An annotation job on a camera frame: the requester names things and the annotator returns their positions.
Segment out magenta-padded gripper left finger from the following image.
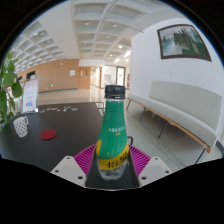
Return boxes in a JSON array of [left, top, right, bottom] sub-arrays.
[[50, 143, 101, 189]]

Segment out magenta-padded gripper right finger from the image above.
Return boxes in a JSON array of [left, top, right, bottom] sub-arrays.
[[126, 144, 173, 188]]

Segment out green drink bottle black cap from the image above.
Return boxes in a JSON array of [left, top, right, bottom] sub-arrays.
[[95, 84, 131, 183]]

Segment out flat round red coaster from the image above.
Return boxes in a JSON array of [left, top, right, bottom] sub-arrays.
[[40, 128, 58, 141]]

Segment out white dotted mug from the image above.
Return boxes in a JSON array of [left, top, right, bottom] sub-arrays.
[[12, 115, 30, 139]]

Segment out long white bench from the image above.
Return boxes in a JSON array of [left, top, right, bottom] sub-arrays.
[[125, 79, 224, 165]]

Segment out chairs around table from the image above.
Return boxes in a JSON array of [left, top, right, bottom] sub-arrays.
[[94, 101, 106, 117]]

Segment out clear standing sign holder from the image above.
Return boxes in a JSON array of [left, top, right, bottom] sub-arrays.
[[21, 77, 41, 115]]

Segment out wooden double door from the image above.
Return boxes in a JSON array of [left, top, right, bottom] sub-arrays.
[[78, 66, 92, 90]]

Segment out dark-framed glass door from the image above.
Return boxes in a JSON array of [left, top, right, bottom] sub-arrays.
[[115, 66, 127, 87]]

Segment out green leafy potted plant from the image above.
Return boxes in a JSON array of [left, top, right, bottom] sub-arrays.
[[0, 51, 24, 132]]

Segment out dark-framed landscape painting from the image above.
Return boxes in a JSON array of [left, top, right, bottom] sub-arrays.
[[156, 23, 213, 63]]

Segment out recessed ceiling lights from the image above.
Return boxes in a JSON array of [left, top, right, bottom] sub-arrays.
[[32, 19, 134, 65]]

